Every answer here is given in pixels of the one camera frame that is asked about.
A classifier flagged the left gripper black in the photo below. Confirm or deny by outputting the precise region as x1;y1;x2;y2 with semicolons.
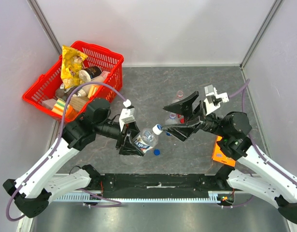
95;119;146;156

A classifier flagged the blue label pepsi bottle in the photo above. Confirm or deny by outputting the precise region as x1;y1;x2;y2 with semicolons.
165;112;180;125

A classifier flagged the small clear water bottle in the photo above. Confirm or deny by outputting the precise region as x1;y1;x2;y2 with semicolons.
134;124;163;154

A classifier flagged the red label clear bottle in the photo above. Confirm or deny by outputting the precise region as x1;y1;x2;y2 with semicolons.
171;90;184;104

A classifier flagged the blue bottle cap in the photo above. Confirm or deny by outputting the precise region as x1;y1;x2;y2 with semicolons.
154;149;160;156

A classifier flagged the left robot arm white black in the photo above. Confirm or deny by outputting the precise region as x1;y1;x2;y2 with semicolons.
3;98;144;218

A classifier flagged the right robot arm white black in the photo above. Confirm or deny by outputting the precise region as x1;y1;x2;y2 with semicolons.
163;90;297;224

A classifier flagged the beige sauce bottle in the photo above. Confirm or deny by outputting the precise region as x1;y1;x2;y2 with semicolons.
76;71;109;98

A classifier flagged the orange snack box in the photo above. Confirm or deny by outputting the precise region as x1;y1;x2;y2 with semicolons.
212;136;236;167

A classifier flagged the yellow wafer pack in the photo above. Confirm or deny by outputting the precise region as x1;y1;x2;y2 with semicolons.
87;85;99;99

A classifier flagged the wooden block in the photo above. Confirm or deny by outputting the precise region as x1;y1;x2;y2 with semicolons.
69;97;89;112

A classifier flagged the orange packet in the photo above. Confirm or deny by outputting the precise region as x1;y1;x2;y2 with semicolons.
65;105;78;120

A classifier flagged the brown cup with lid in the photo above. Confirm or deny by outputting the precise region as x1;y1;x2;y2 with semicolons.
79;66;102;83

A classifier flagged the striped yellow green sponge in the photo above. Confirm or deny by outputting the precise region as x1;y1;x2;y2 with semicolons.
52;99;66;115

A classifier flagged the red plastic basket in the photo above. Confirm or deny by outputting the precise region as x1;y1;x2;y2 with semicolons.
22;41;124;123

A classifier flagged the yellow chips bag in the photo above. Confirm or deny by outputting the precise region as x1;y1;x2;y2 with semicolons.
60;45;88;89

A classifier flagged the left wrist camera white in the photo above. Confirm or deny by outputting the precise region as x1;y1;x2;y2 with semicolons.
119;99;135;131

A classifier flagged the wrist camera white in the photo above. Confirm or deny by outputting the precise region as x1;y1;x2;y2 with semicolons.
203;85;229;116
119;99;135;131

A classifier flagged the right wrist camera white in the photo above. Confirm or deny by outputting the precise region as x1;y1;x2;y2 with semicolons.
203;85;229;116

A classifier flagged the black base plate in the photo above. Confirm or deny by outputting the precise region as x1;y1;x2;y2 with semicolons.
89;174;232;191

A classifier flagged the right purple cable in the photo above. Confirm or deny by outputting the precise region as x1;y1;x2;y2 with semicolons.
220;78;297;209

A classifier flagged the purple cable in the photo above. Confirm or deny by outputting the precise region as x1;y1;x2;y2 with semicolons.
220;78;297;209
5;81;131;221

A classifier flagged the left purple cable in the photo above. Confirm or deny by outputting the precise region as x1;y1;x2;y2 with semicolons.
5;81;131;221

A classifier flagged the white cable duct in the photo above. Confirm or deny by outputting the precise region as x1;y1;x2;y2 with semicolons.
55;192;221;203

